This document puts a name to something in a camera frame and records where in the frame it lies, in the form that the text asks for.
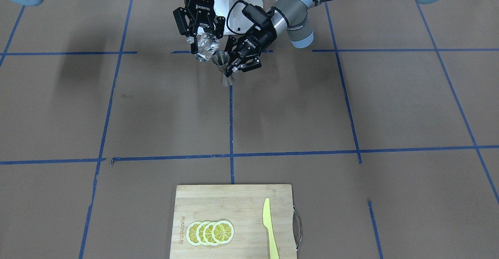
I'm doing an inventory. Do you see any steel double jigger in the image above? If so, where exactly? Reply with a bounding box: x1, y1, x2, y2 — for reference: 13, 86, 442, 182
211, 51, 234, 87

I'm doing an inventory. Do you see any lemon slice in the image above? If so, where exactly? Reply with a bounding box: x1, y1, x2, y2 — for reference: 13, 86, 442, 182
195, 221, 211, 245
203, 222, 218, 246
212, 220, 235, 244
187, 221, 202, 246

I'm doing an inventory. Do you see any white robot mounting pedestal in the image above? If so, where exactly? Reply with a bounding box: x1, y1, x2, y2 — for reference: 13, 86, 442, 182
214, 0, 263, 34

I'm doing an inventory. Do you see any clear glass cup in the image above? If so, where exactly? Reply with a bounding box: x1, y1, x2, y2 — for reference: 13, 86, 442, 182
194, 32, 220, 63

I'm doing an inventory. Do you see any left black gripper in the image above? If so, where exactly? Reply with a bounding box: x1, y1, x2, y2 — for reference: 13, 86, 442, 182
224, 19, 277, 73

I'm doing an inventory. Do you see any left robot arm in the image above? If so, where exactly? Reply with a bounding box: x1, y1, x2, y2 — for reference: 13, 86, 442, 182
223, 0, 333, 77

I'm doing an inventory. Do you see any yellow plastic knife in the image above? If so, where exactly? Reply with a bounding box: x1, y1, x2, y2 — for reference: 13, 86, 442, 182
262, 197, 279, 259

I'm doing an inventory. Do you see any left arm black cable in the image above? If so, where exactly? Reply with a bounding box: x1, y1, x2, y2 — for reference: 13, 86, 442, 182
225, 0, 250, 35

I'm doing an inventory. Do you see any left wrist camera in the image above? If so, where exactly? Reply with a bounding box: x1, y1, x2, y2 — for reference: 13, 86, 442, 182
242, 3, 269, 27

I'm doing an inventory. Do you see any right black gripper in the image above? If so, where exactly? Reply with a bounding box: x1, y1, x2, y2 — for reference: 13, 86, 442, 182
173, 0, 226, 55

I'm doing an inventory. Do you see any bamboo cutting board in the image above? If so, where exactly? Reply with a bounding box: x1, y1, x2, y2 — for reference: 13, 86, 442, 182
169, 184, 297, 259

